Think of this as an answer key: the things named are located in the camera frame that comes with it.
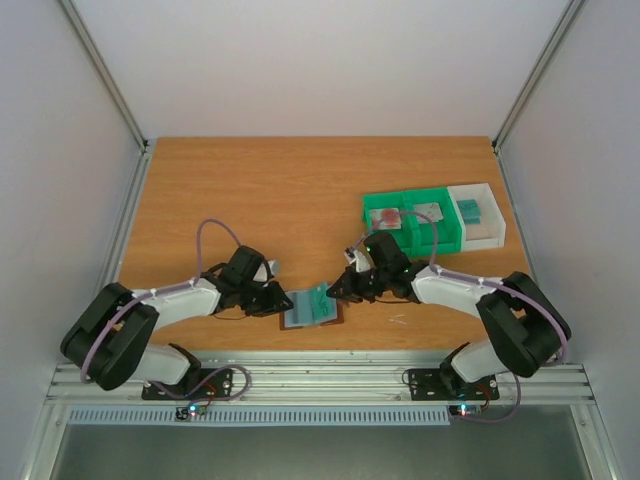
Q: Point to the white bin with teal cards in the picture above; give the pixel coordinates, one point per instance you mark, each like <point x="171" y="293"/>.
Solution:
<point x="482" y="223"/>

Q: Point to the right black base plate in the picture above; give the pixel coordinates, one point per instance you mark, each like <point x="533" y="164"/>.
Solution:
<point x="425" y="384"/>

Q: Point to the right aluminium frame post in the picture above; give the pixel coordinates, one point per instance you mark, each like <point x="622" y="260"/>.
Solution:
<point x="543" y="62"/>

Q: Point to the teal card stack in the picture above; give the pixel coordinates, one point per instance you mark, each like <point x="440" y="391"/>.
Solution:
<point x="470" y="211"/>

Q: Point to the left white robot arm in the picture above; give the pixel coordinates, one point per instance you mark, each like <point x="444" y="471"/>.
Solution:
<point x="110" y="341"/>

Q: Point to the red circle card stack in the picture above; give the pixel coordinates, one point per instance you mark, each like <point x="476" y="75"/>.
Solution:
<point x="387" y="218"/>

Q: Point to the green bin with VIP cards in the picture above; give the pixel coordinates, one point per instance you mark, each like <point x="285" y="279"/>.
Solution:
<point x="436" y="223"/>

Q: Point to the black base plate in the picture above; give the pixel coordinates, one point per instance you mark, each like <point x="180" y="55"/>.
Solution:
<point x="425" y="384"/>
<point x="197" y="384"/>

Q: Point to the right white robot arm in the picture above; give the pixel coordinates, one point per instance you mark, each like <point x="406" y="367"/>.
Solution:
<point x="524" y="330"/>

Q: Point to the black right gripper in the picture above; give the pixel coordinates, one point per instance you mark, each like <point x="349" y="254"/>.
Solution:
<point x="360" y="284"/>

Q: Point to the green bin with red cards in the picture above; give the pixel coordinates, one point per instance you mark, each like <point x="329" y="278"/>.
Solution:
<point x="405" y="236"/>

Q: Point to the aluminium front rail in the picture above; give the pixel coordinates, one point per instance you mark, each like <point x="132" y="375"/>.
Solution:
<point x="344" y="377"/>

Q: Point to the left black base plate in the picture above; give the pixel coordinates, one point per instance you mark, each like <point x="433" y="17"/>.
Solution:
<point x="197" y="384"/>

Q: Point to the aluminium frame post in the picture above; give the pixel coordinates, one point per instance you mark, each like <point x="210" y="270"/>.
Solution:
<point x="87" y="42"/>
<point x="543" y="62"/>

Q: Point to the controller board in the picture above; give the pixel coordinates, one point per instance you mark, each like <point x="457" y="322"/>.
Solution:
<point x="465" y="410"/>
<point x="192" y="411"/>

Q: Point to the brown leather card holder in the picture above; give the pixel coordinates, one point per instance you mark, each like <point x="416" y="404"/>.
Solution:
<point x="300" y="316"/>

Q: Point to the teal VIP card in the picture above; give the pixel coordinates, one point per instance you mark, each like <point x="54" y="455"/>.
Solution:
<point x="323" y="307"/>

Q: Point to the left controller board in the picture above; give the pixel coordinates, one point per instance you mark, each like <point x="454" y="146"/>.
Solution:
<point x="192" y="411"/>

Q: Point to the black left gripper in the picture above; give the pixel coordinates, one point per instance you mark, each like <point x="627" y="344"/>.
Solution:
<point x="274" y="301"/>

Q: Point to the white VIP card stack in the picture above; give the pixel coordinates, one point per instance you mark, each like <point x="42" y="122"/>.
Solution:
<point x="430" y="211"/>

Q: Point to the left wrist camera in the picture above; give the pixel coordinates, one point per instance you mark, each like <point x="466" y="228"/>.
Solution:
<point x="267" y="271"/>

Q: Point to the right controller board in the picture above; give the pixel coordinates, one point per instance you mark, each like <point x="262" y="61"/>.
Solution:
<point x="465" y="410"/>

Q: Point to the left aluminium frame post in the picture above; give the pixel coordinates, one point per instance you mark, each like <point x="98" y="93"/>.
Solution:
<point x="87" y="42"/>

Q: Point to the grey slotted cable duct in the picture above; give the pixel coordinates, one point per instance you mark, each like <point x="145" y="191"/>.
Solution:
<point x="261" y="416"/>

